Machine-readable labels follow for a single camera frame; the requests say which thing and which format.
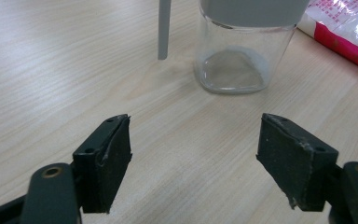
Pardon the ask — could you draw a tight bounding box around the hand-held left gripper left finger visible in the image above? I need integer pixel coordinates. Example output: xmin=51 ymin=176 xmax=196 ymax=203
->
xmin=72 ymin=113 xmax=133 ymax=215

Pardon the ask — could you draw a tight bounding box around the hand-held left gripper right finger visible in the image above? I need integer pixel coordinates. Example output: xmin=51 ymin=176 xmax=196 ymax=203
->
xmin=255 ymin=112 xmax=339 ymax=213

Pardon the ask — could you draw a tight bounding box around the glass jar with grey lid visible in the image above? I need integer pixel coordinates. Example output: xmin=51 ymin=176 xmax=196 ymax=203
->
xmin=158 ymin=0 xmax=310 ymax=95

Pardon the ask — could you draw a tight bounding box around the pink and white plastic packet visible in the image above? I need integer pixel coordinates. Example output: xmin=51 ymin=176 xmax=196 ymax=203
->
xmin=297 ymin=0 xmax=358 ymax=75

